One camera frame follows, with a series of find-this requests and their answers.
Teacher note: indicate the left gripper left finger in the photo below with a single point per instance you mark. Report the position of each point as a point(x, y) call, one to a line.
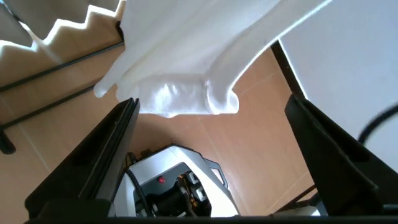
point(90, 177)

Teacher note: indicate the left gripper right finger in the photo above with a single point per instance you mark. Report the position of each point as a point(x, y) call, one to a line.
point(348, 180)

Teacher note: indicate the white printed t-shirt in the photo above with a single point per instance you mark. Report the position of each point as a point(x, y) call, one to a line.
point(174, 46)

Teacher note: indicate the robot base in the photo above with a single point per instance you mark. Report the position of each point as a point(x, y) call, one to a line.
point(161, 161)

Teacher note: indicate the black clothes rack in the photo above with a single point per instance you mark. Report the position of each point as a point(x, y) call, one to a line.
point(6, 143)

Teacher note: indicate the beige curtain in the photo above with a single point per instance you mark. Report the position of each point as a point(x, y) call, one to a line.
point(46, 15)

